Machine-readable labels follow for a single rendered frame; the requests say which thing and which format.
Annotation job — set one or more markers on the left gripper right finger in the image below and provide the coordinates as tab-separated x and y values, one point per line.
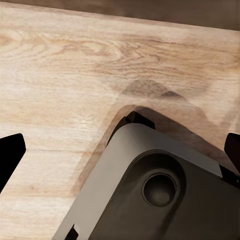
232	149

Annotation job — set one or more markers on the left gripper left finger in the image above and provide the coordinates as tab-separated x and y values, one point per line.
12	149

